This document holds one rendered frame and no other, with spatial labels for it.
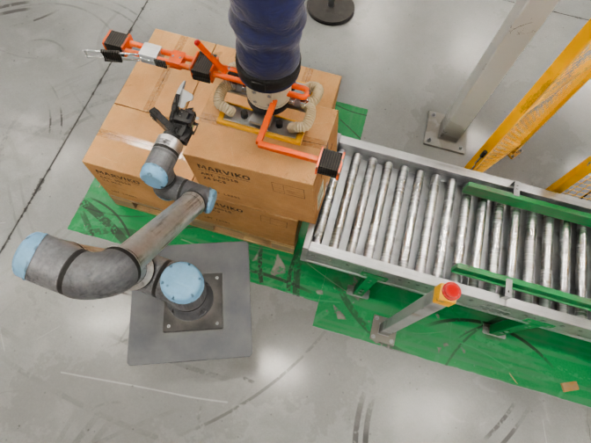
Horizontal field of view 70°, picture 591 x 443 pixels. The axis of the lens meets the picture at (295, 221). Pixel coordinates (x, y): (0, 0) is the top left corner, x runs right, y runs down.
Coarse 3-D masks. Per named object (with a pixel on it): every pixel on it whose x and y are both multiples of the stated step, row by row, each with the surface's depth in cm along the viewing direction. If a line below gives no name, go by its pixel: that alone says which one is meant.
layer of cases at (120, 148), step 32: (160, 32) 260; (224, 64) 253; (128, 96) 241; (160, 96) 242; (128, 128) 233; (160, 128) 234; (96, 160) 224; (128, 160) 225; (128, 192) 248; (224, 224) 252; (256, 224) 237; (288, 224) 224
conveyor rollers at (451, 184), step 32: (352, 160) 233; (352, 192) 226; (384, 192) 225; (416, 192) 226; (448, 192) 228; (320, 224) 216; (448, 224) 220; (480, 224) 221; (512, 224) 223; (544, 224) 224; (384, 256) 212; (480, 256) 214; (512, 256) 215; (544, 256) 217; (576, 256) 220; (576, 288) 212
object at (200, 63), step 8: (200, 56) 157; (216, 56) 156; (192, 64) 154; (200, 64) 156; (208, 64) 156; (192, 72) 155; (200, 72) 154; (208, 72) 155; (200, 80) 158; (208, 80) 156
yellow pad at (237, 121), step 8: (232, 104) 165; (240, 112) 163; (248, 112) 163; (216, 120) 162; (224, 120) 162; (232, 120) 162; (240, 120) 162; (248, 120) 162; (272, 120) 162; (280, 120) 160; (288, 120) 163; (296, 120) 164; (240, 128) 162; (248, 128) 161; (256, 128) 161; (272, 128) 161; (280, 128) 161; (272, 136) 161; (280, 136) 160; (288, 136) 160; (296, 136) 161; (296, 144) 161
